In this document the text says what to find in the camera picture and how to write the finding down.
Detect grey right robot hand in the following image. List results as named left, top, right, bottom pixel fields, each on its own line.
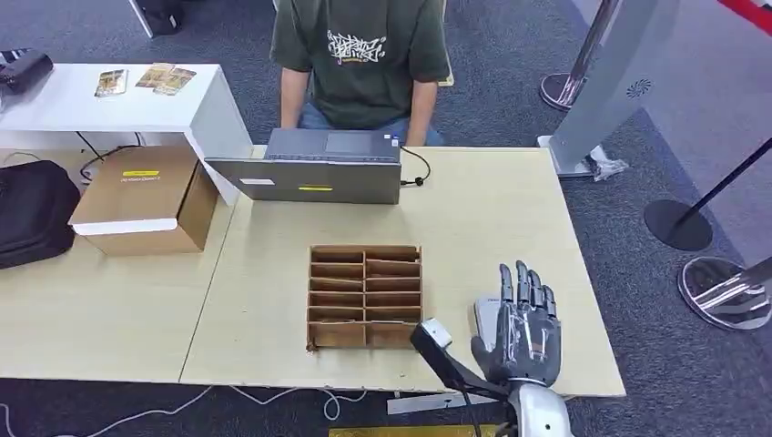
left=470, top=260, right=564, bottom=389

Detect white remote control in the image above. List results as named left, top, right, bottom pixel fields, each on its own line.
left=472, top=294, right=505, bottom=353

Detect yellow board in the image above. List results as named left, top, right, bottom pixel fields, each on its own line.
left=328, top=424, right=502, bottom=437

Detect wooden card box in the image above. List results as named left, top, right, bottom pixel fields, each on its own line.
left=305, top=244, right=424, bottom=353

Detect crumpled clear plastic wrap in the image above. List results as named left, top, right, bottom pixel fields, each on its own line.
left=585, top=144, right=630, bottom=183

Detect grey laptop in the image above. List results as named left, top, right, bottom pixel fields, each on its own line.
left=204, top=127, right=404, bottom=207

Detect grey standing panel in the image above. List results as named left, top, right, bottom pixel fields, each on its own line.
left=536, top=0, right=714, bottom=180

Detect person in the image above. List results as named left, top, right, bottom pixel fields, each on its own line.
left=269, top=0, right=452, bottom=148

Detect red barrier belt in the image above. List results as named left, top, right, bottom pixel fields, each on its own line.
left=716, top=0, right=772, bottom=38

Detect brown cardboard box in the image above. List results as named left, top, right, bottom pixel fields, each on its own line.
left=67, top=144, right=220, bottom=259

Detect white side table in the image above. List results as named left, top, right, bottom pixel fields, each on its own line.
left=0, top=62, right=255, bottom=207

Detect black cabinet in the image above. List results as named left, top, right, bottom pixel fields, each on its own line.
left=127, top=0, right=186, bottom=39

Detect black bag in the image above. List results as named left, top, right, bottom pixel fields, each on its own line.
left=0, top=159, right=82, bottom=271

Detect black device case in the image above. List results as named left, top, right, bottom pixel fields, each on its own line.
left=0, top=48, right=55, bottom=96

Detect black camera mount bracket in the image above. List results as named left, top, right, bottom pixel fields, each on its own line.
left=410, top=325, right=513, bottom=401

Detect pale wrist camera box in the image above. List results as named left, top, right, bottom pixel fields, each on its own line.
left=419, top=318, right=454, bottom=351

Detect metal desk bracket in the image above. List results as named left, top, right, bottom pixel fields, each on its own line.
left=385, top=391, right=502, bottom=417

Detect black stanchion post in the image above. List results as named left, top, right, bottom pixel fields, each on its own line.
left=643, top=137, right=772, bottom=253

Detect chrome stanchion post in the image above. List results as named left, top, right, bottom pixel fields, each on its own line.
left=539, top=0, right=624, bottom=114
left=676, top=255, right=772, bottom=332

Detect black laptop cable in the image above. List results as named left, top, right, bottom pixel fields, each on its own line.
left=399, top=146, right=433, bottom=188

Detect white floor cable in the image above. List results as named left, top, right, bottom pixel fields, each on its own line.
left=0, top=384, right=369, bottom=437

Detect black cables under table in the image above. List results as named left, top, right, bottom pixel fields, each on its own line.
left=75, top=129, right=146, bottom=182

